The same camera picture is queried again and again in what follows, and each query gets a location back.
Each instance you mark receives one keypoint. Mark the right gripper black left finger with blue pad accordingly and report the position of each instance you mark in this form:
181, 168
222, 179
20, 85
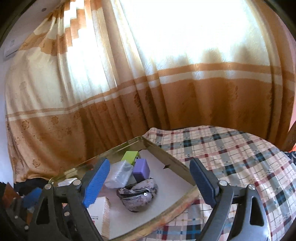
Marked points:
61, 212

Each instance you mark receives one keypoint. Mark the lime green toy brick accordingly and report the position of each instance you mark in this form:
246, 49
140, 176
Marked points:
131, 157

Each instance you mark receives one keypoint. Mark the white red printed box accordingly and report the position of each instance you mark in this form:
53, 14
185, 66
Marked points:
99, 212

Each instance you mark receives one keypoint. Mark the plaid tablecloth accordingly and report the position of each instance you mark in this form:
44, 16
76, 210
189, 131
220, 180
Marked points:
240, 159

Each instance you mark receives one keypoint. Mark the clear plastic box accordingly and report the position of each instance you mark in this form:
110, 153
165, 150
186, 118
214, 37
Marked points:
119, 175

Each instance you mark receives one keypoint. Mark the gold metal tray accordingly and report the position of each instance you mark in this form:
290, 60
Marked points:
176, 190

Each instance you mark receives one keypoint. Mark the grey floral pouch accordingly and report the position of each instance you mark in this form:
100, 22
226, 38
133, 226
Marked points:
137, 197

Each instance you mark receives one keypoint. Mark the navy leaf pattern cushion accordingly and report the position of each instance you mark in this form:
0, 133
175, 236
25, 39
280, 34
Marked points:
292, 156

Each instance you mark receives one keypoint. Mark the purple toy brick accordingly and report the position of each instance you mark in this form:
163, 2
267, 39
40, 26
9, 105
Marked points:
141, 170

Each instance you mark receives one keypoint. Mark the beige orange curtain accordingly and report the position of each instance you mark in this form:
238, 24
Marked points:
95, 74

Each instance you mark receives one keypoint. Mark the white wall air conditioner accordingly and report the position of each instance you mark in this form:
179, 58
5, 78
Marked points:
11, 48

